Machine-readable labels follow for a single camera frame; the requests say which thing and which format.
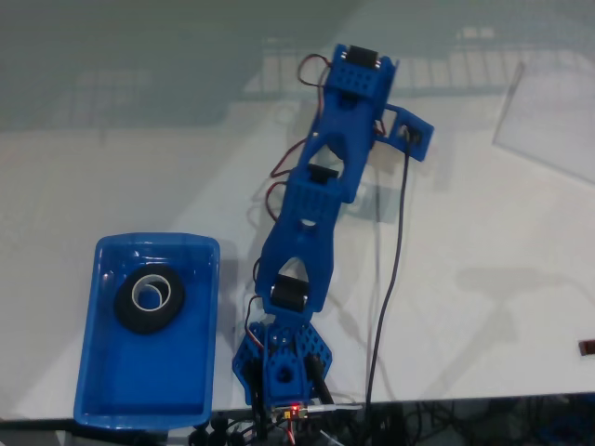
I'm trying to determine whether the blue camera mount frame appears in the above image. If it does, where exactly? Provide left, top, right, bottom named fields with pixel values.
left=374, top=104, right=436, bottom=163

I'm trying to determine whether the black table clamp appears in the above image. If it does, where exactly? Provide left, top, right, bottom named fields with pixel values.
left=248, top=357, right=271, bottom=440

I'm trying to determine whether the white cable plug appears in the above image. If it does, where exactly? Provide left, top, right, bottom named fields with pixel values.
left=309, top=402, right=364, bottom=413

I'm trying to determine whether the controller board with red light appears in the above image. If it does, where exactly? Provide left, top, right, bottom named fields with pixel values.
left=273, top=402, right=311, bottom=422

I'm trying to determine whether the blue plastic bin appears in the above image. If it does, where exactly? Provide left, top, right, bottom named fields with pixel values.
left=73, top=231, right=220, bottom=429

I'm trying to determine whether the clear acrylic sheet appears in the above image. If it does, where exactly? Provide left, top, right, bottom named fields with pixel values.
left=492, top=59, right=595, bottom=187

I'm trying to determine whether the black camera cable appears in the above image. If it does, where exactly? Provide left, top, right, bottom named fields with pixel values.
left=364, top=137, right=413, bottom=406

